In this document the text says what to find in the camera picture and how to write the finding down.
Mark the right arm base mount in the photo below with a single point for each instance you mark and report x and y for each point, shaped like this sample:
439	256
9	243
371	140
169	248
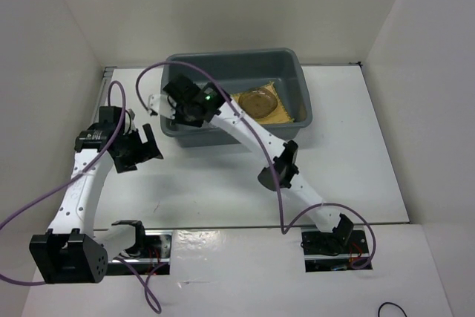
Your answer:
323	256

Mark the bamboo mat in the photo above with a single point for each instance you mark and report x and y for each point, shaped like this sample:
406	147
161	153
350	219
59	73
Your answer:
263	105

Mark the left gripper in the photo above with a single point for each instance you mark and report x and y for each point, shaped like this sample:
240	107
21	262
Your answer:
145	151

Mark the grey plastic bin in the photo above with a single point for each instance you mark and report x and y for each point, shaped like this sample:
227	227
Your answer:
238	71

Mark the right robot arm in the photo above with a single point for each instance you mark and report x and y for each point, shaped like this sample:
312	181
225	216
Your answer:
280	173

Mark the clear plate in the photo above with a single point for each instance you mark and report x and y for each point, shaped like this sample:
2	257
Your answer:
259	101

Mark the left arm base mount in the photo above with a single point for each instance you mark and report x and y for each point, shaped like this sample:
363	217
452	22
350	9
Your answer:
148	254

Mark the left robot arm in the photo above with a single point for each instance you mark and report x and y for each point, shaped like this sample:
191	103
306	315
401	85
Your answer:
69	253

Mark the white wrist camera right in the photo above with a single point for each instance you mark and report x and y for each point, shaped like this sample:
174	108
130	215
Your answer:
161	105

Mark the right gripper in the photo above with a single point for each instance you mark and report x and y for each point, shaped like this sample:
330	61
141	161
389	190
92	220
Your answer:
197	122

